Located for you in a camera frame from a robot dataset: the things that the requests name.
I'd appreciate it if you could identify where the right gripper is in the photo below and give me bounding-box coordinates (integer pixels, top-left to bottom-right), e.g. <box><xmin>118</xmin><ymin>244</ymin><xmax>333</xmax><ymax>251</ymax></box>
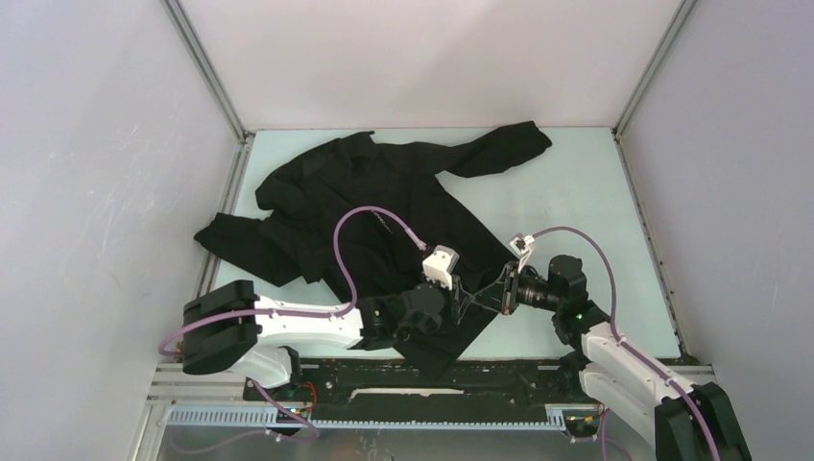
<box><xmin>471</xmin><ymin>261</ymin><xmax>563</xmax><ymax>317</ymax></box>

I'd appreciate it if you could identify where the black jacket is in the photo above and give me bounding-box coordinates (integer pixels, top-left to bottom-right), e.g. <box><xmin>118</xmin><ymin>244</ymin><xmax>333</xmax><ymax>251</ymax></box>
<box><xmin>193</xmin><ymin>120</ymin><xmax>553</xmax><ymax>380</ymax></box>

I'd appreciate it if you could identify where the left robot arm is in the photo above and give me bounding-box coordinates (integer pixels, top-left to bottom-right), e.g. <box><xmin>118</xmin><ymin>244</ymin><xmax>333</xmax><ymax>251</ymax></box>
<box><xmin>181</xmin><ymin>279</ymin><xmax>493</xmax><ymax>400</ymax></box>

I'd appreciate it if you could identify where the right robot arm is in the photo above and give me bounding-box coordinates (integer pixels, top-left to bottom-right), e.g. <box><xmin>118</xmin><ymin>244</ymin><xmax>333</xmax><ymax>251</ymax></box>
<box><xmin>464</xmin><ymin>255</ymin><xmax>752</xmax><ymax>460</ymax></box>

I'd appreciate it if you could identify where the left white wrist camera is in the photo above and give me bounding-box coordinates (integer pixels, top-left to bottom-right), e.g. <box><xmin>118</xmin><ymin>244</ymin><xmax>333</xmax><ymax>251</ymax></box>
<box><xmin>422</xmin><ymin>245</ymin><xmax>459</xmax><ymax>290</ymax></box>

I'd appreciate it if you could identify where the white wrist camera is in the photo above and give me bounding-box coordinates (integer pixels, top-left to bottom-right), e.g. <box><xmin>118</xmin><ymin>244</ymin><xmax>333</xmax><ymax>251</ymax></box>
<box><xmin>422</xmin><ymin>245</ymin><xmax>459</xmax><ymax>290</ymax></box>
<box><xmin>509</xmin><ymin>234</ymin><xmax>536</xmax><ymax>272</ymax></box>

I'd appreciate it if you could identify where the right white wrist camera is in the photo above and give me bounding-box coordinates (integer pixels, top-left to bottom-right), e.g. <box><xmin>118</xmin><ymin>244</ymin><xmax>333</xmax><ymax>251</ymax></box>
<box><xmin>509</xmin><ymin>234</ymin><xmax>536</xmax><ymax>272</ymax></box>

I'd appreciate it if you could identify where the grey slotted cable duct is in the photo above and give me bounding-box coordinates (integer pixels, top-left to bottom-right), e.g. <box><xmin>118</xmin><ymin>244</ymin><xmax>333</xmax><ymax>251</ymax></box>
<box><xmin>166</xmin><ymin>405</ymin><xmax>565</xmax><ymax>431</ymax></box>

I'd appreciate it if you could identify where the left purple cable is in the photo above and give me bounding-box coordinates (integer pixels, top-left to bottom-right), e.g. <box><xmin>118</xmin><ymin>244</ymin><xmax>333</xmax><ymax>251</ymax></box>
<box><xmin>157</xmin><ymin>205</ymin><xmax>428</xmax><ymax>357</ymax></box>

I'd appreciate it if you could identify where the right aluminium frame post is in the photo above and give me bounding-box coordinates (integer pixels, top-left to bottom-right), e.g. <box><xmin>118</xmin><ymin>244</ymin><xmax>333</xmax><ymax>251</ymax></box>
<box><xmin>612</xmin><ymin>0</ymin><xmax>700</xmax><ymax>356</ymax></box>

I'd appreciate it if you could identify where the aluminium frame post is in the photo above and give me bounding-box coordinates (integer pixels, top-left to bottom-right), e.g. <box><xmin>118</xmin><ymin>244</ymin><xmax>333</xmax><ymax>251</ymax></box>
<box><xmin>612</xmin><ymin>0</ymin><xmax>700</xmax><ymax>356</ymax></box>
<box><xmin>159</xmin><ymin>0</ymin><xmax>255</xmax><ymax>301</ymax></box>

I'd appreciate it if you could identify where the left aluminium frame post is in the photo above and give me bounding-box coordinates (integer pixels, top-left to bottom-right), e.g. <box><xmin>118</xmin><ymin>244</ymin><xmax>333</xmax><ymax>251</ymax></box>
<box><xmin>159</xmin><ymin>0</ymin><xmax>255</xmax><ymax>301</ymax></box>

